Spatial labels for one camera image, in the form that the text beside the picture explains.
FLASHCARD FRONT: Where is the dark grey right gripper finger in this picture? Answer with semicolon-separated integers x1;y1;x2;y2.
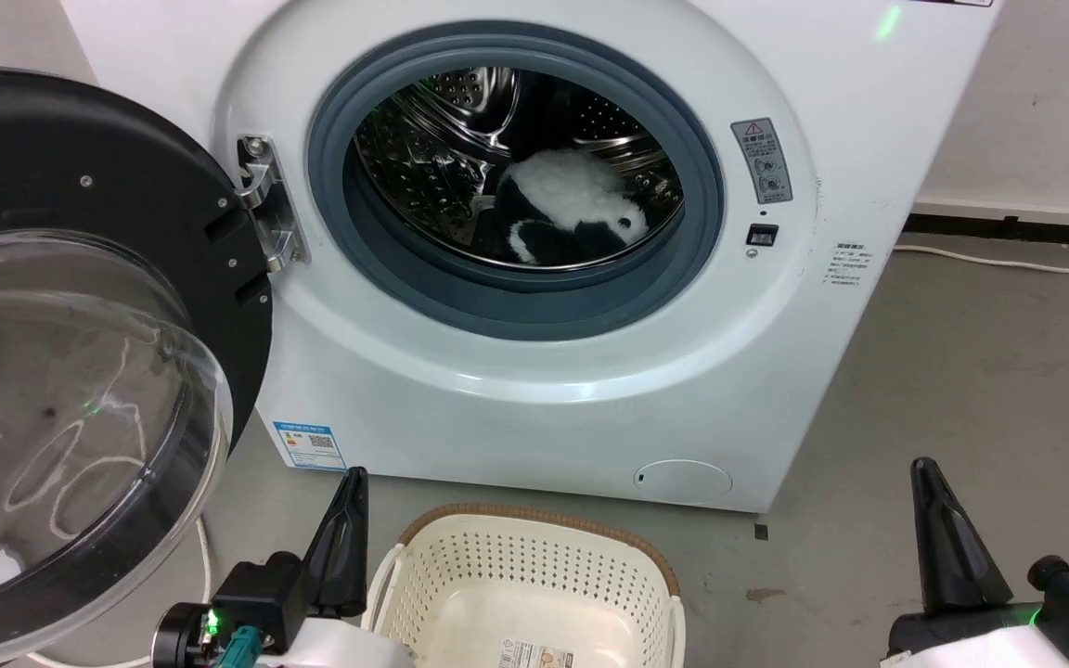
910;457;1014;615

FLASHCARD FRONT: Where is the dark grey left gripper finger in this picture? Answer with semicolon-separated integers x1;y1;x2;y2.
301;467;370;619

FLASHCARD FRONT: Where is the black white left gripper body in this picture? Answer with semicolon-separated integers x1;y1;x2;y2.
210;552;415;668

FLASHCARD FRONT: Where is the cream perforated laundry basket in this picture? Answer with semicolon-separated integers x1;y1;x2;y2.
363;504;687;668

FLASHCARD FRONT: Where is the white front-load washing machine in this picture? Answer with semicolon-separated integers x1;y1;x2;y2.
61;0;1004;514

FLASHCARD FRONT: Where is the black and white plush toy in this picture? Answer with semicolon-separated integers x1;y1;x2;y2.
495;147;649;267

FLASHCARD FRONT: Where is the blue energy label sticker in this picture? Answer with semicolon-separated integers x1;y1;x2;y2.
272;420;348;472

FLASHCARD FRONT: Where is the paper label with barcode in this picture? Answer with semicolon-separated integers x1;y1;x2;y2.
497;638;573;668

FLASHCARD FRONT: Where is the round white filter cover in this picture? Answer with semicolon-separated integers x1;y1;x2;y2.
634;459;733;507

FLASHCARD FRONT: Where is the small printed text label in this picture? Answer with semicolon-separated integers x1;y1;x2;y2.
827;243;874;289

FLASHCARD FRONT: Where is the grey rubber door gasket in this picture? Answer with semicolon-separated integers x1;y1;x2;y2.
307;20;726;341

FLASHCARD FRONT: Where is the black baseboard strip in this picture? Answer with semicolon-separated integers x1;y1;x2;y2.
906;213;1069;250

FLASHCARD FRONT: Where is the metal door hinge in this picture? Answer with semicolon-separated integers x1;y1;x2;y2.
236;135;311;273

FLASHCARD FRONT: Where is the perforated steel washer drum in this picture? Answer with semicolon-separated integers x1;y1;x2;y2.
354;67;686;270

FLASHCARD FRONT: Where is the grey warning sticker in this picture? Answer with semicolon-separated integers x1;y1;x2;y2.
731;118;793;205

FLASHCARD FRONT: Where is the black washer door glass bowl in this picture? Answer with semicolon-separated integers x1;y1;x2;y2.
0;67;274;668

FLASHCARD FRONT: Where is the teal cable connector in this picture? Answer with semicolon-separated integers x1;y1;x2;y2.
226;626;264;667

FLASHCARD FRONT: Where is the white floor cable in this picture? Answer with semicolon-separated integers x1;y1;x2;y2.
895;243;1069;275

